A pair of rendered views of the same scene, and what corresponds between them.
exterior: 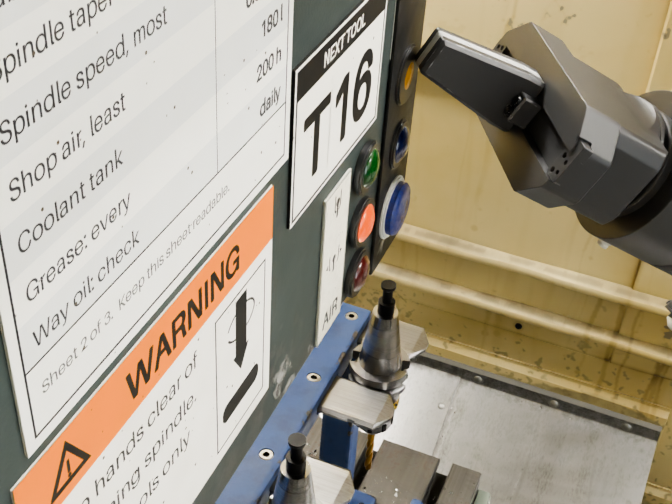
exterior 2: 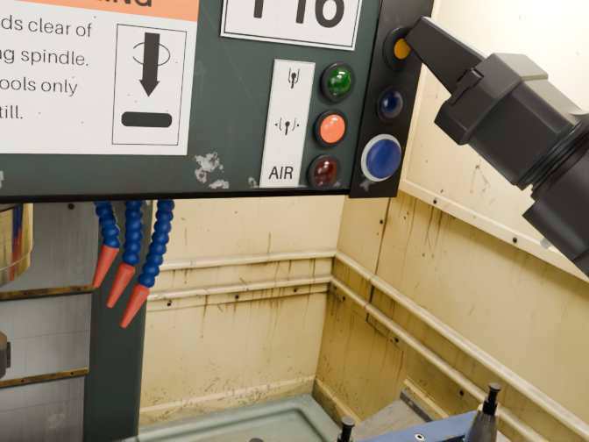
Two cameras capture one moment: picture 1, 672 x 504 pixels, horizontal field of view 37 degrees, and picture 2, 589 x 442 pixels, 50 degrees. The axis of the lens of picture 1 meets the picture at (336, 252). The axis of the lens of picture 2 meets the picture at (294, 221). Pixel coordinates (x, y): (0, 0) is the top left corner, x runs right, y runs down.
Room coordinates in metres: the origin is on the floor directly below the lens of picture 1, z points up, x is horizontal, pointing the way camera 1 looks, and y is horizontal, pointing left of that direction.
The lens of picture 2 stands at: (0.05, -0.28, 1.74)
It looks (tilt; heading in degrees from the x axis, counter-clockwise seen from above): 18 degrees down; 39
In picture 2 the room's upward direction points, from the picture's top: 8 degrees clockwise
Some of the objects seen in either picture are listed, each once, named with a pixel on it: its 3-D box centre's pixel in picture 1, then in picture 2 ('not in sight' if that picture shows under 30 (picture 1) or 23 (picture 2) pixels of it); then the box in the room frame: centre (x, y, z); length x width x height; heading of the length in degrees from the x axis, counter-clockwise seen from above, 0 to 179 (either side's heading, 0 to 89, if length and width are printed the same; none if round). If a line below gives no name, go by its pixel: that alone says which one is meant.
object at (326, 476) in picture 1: (317, 483); not in sight; (0.61, 0.00, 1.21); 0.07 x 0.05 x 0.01; 70
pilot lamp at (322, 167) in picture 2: (359, 272); (324, 172); (0.41, -0.01, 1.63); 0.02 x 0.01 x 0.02; 160
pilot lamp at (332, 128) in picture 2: (363, 222); (331, 128); (0.41, -0.01, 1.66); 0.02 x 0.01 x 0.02; 160
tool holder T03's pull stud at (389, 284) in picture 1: (387, 298); (492, 397); (0.76, -0.05, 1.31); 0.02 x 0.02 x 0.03
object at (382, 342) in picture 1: (382, 336); (482, 431); (0.76, -0.05, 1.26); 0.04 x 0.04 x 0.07
